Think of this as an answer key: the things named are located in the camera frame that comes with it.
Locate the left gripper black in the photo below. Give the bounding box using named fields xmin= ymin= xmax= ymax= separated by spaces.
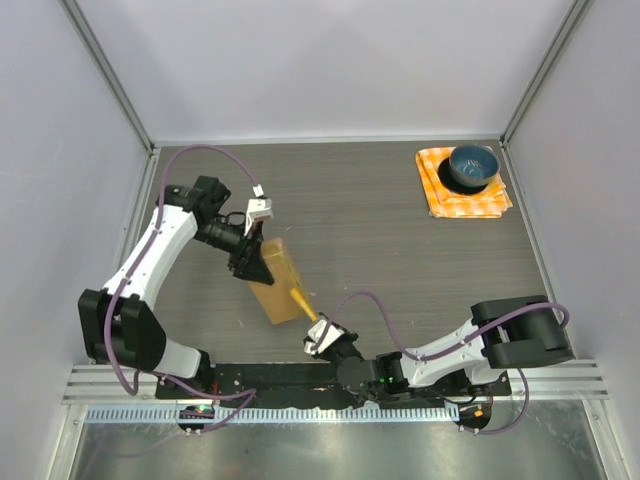
xmin=194 ymin=217 xmax=276 ymax=284

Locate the yellow utility knife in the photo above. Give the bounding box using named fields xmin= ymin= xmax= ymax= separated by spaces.
xmin=289 ymin=288 xmax=319 ymax=322

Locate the brown cardboard express box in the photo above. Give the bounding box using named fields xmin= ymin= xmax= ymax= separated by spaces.
xmin=248 ymin=238 xmax=311 ymax=325

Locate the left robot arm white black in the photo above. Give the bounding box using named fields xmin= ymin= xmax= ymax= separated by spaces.
xmin=78 ymin=176 xmax=274 ymax=399

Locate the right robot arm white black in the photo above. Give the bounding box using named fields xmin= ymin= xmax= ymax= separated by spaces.
xmin=303 ymin=296 xmax=574 ymax=404

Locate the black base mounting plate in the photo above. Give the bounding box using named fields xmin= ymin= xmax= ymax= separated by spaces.
xmin=155 ymin=354 xmax=512 ymax=410

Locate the orange checkered cloth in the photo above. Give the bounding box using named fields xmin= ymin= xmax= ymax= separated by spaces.
xmin=415 ymin=146 xmax=513 ymax=219

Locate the blue ceramic bowl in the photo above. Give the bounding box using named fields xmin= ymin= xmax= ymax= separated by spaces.
xmin=449 ymin=145 xmax=501 ymax=188

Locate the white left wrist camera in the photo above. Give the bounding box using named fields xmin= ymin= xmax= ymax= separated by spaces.
xmin=244 ymin=184 xmax=274 ymax=236

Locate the white slotted cable duct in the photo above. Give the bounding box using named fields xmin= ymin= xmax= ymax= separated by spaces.
xmin=85 ymin=404 xmax=459 ymax=425

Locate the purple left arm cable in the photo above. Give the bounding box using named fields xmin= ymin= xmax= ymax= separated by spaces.
xmin=103 ymin=144 xmax=265 ymax=432

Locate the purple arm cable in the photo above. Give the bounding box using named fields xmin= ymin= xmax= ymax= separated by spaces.
xmin=324 ymin=291 xmax=572 ymax=436
xmin=103 ymin=144 xmax=265 ymax=432

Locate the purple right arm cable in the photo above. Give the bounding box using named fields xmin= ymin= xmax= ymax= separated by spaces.
xmin=324 ymin=291 xmax=572 ymax=436

